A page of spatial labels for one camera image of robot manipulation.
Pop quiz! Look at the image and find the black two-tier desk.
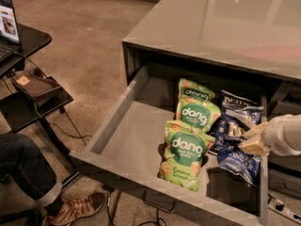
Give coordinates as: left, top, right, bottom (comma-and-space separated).
0, 24, 79, 186

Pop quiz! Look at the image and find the grey counter cabinet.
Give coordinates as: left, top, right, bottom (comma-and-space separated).
121, 0, 301, 200

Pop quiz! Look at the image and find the person leg in jeans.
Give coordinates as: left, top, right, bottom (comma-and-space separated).
0, 133, 62, 210

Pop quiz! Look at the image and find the open laptop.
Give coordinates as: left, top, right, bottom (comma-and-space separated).
0, 0, 22, 61

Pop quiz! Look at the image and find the blue kettle chip bag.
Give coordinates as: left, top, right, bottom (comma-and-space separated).
210, 116, 261, 186
220, 90, 257, 109
222, 106, 263, 128

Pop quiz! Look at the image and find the rear green dang chip bag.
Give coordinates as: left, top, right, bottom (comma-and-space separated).
178, 78, 215, 101

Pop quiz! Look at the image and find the black desk cable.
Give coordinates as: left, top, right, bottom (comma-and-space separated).
1, 52, 93, 148

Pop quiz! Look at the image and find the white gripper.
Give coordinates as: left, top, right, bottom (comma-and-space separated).
238, 115, 290, 156

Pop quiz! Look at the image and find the open grey top drawer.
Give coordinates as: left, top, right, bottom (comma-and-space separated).
71, 64, 268, 226

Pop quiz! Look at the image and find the dark brown pouch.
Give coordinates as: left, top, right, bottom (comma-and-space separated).
11, 68, 61, 106

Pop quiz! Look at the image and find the black drawer handle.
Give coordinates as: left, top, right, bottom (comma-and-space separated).
142, 189, 175, 213

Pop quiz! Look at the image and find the white power strip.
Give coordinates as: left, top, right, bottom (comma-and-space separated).
268, 195, 301, 225

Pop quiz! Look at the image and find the middle green dang chip bag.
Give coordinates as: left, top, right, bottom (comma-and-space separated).
176, 97, 221, 133

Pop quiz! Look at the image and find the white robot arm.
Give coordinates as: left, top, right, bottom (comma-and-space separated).
238, 114, 301, 156

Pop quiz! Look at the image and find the green dang chip bag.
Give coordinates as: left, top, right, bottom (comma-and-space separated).
158, 121, 215, 192
176, 97, 221, 133
178, 78, 215, 101

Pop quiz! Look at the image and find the brown laced shoe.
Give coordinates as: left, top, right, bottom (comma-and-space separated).
48, 192, 105, 226

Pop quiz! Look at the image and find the front green dang chip bag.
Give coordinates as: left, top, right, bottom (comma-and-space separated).
158, 121, 215, 192

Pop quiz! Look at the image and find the black floor cable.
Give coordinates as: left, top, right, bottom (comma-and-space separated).
104, 186, 168, 226

